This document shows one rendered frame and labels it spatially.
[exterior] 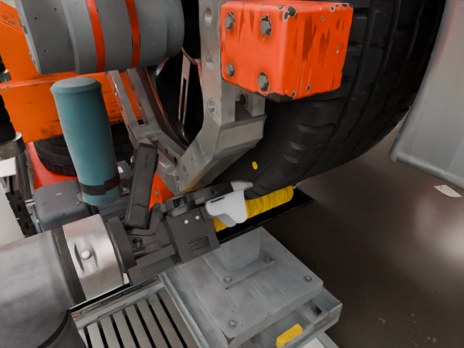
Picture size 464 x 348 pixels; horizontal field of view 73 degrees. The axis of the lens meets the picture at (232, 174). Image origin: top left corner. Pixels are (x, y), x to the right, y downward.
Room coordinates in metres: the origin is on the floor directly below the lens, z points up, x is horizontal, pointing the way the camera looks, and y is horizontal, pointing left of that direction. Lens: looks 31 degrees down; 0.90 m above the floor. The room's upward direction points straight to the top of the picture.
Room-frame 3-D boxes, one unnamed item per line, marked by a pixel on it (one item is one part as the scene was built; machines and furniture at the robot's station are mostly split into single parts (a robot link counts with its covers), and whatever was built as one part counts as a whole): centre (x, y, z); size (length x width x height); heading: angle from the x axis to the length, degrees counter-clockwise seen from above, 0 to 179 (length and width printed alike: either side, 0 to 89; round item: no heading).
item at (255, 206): (0.52, -0.02, 0.51); 0.29 x 0.06 x 0.06; 123
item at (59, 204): (0.79, 0.36, 0.26); 0.42 x 0.18 x 0.35; 123
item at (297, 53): (0.30, -0.04, 0.85); 0.09 x 0.08 x 0.07; 33
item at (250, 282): (0.65, -0.01, 0.32); 0.40 x 0.30 x 0.28; 33
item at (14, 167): (1.87, 1.35, 0.28); 2.47 x 0.09 x 0.22; 33
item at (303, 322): (0.65, -0.01, 0.13); 0.50 x 0.36 x 0.10; 33
